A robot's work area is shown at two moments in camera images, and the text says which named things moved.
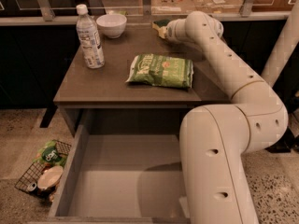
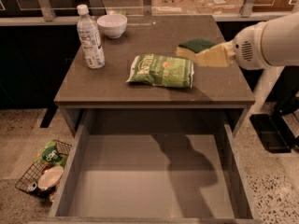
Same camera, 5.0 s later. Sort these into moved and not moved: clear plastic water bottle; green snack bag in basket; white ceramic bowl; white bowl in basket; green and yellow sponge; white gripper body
Moved: green and yellow sponge; white gripper body
Not moved: clear plastic water bottle; white bowl in basket; white ceramic bowl; green snack bag in basket
